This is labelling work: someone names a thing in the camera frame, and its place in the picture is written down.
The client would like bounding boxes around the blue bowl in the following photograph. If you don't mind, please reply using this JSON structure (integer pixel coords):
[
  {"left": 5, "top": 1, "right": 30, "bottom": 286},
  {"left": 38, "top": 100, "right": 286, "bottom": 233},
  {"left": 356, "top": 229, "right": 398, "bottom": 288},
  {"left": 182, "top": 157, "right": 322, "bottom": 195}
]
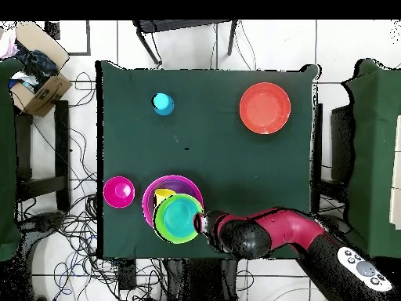
[{"left": 162, "top": 200, "right": 201, "bottom": 238}]

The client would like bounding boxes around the purple bowl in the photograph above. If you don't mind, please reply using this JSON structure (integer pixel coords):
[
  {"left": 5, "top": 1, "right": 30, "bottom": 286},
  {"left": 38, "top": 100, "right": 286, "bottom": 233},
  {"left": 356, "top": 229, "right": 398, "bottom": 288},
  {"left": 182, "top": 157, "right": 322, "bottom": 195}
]
[{"left": 146, "top": 179, "right": 202, "bottom": 220}]

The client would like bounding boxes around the green bowl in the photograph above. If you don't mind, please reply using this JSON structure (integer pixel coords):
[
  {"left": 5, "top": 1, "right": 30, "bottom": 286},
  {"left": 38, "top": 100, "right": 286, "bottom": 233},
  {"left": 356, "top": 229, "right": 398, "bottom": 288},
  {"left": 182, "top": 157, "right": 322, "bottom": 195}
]
[{"left": 152, "top": 193, "right": 205, "bottom": 245}]

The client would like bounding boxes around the yellow cup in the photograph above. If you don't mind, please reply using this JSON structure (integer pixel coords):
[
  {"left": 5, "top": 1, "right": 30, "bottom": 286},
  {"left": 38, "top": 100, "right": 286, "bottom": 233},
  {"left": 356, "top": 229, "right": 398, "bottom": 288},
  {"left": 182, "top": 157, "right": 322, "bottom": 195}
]
[{"left": 154, "top": 188, "right": 177, "bottom": 206}]

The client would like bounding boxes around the large pink bowl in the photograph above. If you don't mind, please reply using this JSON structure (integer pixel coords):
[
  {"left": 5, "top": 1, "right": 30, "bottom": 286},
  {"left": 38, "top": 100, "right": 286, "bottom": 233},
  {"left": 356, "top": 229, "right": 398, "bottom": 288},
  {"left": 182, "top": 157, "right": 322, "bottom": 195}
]
[{"left": 141, "top": 174, "right": 205, "bottom": 227}]

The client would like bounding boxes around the dark green tablecloth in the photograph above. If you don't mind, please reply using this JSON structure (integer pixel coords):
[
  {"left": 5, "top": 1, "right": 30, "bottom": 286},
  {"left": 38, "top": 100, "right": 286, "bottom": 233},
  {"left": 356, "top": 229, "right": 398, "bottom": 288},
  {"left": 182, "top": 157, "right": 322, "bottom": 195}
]
[{"left": 95, "top": 60, "right": 321, "bottom": 262}]

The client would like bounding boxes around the small crimson bowl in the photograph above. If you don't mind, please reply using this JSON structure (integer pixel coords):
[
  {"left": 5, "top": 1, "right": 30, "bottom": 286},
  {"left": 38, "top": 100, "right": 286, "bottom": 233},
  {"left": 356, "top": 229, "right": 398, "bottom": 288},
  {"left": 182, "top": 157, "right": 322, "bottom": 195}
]
[{"left": 103, "top": 176, "right": 136, "bottom": 209}]

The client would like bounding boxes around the light blue cup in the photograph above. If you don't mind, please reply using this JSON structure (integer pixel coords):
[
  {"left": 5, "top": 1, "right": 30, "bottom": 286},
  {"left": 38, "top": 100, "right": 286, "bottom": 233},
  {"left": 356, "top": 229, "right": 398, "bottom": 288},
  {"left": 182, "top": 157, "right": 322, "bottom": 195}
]
[{"left": 152, "top": 92, "right": 175, "bottom": 117}]

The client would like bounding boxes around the orange bowl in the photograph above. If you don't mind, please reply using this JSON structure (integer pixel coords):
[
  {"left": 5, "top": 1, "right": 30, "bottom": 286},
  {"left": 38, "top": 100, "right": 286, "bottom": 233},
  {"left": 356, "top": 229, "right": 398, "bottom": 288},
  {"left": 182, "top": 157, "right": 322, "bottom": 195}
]
[{"left": 239, "top": 82, "right": 292, "bottom": 135}]

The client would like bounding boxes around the black caster leg with knob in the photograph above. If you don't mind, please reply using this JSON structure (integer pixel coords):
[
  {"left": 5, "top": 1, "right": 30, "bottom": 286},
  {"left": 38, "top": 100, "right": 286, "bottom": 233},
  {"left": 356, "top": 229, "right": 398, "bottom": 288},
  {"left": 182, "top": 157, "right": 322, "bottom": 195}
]
[{"left": 16, "top": 211, "right": 68, "bottom": 242}]

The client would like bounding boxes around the black cabinet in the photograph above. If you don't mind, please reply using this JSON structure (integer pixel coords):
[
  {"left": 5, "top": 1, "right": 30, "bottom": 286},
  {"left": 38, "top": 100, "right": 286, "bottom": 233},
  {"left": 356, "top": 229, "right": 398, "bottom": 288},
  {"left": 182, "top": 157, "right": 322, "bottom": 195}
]
[{"left": 330, "top": 104, "right": 355, "bottom": 183}]

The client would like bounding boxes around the cardboard box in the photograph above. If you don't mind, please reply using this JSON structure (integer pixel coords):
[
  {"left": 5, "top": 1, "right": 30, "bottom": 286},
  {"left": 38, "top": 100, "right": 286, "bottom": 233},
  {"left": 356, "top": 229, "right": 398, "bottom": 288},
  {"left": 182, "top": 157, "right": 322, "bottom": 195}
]
[{"left": 9, "top": 20, "right": 74, "bottom": 118}]

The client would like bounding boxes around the green-covered side table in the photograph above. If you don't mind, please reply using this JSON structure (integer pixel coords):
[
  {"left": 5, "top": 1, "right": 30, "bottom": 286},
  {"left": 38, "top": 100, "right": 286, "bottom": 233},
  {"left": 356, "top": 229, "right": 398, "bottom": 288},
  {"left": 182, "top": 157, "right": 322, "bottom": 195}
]
[
  {"left": 0, "top": 57, "right": 24, "bottom": 262},
  {"left": 342, "top": 58, "right": 401, "bottom": 259}
]

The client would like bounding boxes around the tangle of black cables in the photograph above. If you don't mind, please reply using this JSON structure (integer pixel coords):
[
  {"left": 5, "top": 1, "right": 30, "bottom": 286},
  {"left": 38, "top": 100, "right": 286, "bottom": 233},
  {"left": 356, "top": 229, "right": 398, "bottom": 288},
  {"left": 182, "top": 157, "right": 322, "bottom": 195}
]
[{"left": 18, "top": 71, "right": 170, "bottom": 301}]

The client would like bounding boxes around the black bench frame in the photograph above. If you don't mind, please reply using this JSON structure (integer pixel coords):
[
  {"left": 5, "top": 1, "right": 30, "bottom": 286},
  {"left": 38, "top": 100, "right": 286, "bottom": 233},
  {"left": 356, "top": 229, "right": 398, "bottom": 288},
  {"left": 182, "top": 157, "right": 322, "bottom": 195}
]
[{"left": 13, "top": 100, "right": 71, "bottom": 212}]

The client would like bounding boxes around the black metal chair frame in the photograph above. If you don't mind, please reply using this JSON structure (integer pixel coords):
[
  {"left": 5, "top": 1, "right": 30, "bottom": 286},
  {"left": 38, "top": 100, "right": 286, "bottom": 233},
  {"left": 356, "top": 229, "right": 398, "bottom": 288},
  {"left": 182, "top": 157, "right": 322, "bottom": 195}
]
[{"left": 132, "top": 19, "right": 239, "bottom": 67}]

